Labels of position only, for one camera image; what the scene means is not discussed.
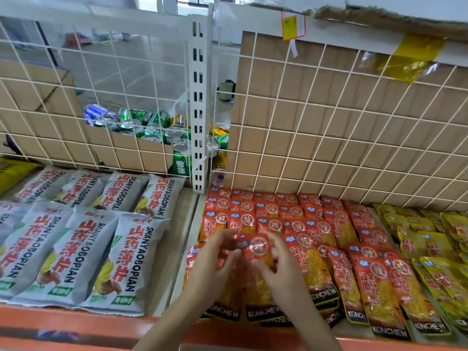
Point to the person's right hand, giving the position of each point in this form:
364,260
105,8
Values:
287,279

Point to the person's left hand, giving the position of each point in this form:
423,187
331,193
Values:
204,274

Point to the person's left thumb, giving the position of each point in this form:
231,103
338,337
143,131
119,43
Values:
231,263

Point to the person's right thumb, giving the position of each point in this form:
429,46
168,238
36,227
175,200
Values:
261,267

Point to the red snack packet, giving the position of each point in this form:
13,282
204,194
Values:
258,247

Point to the person's left forearm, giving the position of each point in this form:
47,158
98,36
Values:
172,325

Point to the person's right forearm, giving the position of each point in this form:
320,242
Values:
310,330

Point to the stack of red packets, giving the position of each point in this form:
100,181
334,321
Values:
376,288

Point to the row of white snack bags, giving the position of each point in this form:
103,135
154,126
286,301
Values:
73,252

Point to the brown cardboard panel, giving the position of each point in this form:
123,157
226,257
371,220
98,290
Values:
358,135

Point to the green bin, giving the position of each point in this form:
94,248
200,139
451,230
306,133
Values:
226,90

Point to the stack of yellow packets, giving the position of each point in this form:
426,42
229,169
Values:
435,245

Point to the pile of drink cans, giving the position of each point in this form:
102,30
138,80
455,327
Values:
128,118

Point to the large yellow bag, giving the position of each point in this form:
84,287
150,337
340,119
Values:
12,171

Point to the yellow and red price tag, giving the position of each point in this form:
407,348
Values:
292,25

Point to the brown cardboard box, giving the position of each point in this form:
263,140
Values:
33,120

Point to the yellow adhesive tape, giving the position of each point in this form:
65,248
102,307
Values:
415,56

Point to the white slotted upright post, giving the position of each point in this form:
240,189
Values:
199,142

